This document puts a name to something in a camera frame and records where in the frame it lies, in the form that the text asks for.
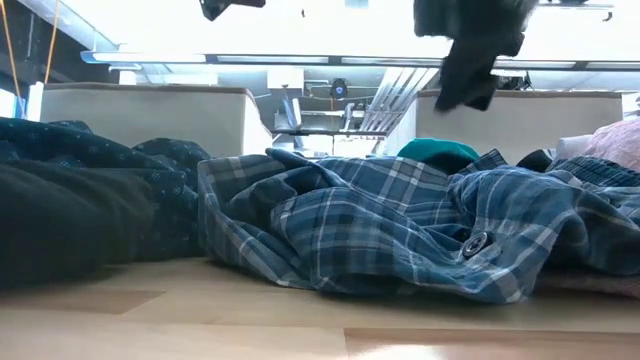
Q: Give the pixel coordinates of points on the navy dotted garment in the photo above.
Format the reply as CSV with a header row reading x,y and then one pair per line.
x,y
170,200

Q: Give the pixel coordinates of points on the blue plaid shirt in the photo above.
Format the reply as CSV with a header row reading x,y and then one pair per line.
x,y
360,220

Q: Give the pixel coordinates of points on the teal garment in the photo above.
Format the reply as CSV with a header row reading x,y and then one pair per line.
x,y
435,149

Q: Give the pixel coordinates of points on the dark grey garment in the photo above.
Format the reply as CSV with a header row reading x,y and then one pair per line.
x,y
475,50

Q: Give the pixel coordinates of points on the small black garment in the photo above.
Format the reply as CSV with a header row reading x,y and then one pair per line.
x,y
535,161

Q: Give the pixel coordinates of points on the white garment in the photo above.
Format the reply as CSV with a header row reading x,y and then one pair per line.
x,y
572,146

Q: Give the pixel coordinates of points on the navy ribbed knit garment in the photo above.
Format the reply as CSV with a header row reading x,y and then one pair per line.
x,y
595,172

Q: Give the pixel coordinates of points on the pink garment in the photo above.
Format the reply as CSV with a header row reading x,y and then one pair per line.
x,y
620,142

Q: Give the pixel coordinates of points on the beige fabric storage bin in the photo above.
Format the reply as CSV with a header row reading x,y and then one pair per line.
x,y
150,117
525,125

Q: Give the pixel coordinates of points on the black round camera device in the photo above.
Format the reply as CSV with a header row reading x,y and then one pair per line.
x,y
339,89

